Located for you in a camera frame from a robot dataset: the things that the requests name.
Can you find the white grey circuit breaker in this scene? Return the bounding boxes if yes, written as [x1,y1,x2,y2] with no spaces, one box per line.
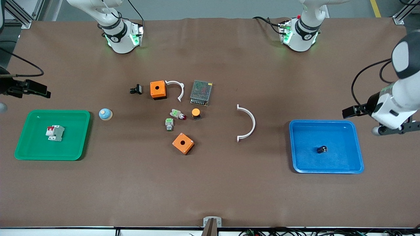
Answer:
[46,125,65,142]

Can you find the blue plastic tray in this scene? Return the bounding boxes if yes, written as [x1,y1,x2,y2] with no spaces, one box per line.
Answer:
[289,120,365,174]

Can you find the green plastic tray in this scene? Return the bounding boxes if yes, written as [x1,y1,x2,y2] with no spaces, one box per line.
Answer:
[14,110,91,161]

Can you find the orange button box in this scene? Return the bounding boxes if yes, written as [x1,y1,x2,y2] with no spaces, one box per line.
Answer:
[150,81,167,100]
[172,133,195,155]

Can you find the metal mesh power supply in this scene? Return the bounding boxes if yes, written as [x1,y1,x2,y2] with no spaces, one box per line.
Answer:
[190,80,213,107]

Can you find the dark brown strut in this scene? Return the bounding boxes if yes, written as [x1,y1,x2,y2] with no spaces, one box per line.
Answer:
[202,218,219,236]

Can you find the black left camera cable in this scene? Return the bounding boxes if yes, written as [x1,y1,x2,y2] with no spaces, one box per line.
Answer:
[350,58,396,107]

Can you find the aluminium frame profile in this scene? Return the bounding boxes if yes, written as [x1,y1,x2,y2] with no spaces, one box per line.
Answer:
[393,0,420,25]
[3,0,45,29]

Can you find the large white half-ring clamp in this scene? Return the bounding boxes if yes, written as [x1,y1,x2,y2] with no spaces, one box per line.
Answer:
[237,104,256,142]

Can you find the black cable bundle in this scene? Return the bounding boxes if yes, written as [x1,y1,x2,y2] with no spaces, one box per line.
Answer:
[238,227,420,236]

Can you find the black left base cables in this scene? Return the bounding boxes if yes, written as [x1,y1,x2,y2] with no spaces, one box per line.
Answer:
[253,16,283,33]

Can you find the black base cables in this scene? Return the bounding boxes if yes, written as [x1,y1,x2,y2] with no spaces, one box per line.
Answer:
[253,16,283,33]
[126,0,145,25]

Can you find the black right base cables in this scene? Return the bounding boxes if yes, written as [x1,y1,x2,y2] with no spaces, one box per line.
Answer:
[126,0,145,25]

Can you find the small white half-ring clamp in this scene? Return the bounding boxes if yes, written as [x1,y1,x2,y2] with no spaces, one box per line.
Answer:
[165,80,185,103]

